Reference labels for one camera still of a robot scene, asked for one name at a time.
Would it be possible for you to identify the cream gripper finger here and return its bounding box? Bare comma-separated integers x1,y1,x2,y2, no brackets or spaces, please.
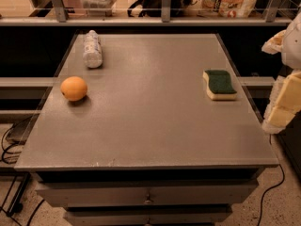
261,105,294,134

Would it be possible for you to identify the green and yellow sponge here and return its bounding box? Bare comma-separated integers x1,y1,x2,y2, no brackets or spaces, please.
203,70,237,101

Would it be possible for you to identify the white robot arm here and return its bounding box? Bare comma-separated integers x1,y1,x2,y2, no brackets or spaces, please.
261,13,301,134

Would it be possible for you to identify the printed snack bag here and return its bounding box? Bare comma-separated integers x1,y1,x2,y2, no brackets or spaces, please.
198,0,257,18

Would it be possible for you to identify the grey drawer cabinet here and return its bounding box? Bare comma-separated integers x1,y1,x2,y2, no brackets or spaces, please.
16,34,278,212

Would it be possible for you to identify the lower grey drawer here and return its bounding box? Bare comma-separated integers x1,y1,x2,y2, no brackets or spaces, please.
64,206,232,226

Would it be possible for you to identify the grey drawer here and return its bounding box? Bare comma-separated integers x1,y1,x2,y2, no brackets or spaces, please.
64,206,232,226
36,180,258,208

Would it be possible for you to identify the white plastic bottle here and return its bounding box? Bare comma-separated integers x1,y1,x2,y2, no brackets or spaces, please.
83,30,103,69

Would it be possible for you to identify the upper grey drawer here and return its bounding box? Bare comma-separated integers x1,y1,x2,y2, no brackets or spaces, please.
36,180,258,208

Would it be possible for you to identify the orange fruit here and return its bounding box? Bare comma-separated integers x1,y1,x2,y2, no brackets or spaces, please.
60,76,87,102

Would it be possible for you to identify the clear plastic container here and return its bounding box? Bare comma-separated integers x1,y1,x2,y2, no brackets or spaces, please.
81,0,117,17

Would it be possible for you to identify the black cable right floor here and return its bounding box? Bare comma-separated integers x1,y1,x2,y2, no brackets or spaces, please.
256,135,286,226

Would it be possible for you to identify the metal shelf rail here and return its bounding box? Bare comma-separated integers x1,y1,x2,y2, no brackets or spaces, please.
0,0,301,26

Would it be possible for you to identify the black cables left floor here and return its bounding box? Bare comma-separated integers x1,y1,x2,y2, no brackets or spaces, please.
0,116,46,226

